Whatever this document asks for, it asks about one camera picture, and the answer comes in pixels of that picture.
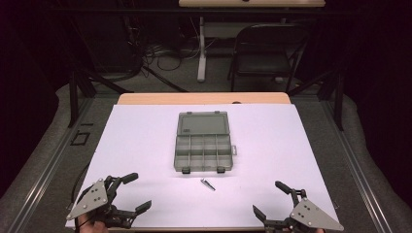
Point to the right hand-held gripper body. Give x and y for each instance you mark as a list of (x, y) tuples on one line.
[(311, 215)]

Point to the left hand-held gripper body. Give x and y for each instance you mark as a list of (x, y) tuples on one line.
[(92, 199)]

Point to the person's right hand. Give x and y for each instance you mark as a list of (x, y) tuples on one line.
[(319, 231)]

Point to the person's left hand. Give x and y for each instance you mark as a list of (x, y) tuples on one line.
[(89, 226)]

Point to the white table sheet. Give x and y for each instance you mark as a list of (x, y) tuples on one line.
[(145, 145)]

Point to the grey plastic compartment box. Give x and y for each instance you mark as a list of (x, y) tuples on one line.
[(203, 145)]

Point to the black metal stand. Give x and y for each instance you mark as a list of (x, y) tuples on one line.
[(74, 97), (338, 100)]

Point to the black folding chair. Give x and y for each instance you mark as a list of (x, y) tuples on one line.
[(268, 48)]

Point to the white table leg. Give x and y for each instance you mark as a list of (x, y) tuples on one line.
[(202, 51)]

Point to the aluminium floor rail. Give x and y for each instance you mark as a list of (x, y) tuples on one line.
[(356, 168), (48, 168)]

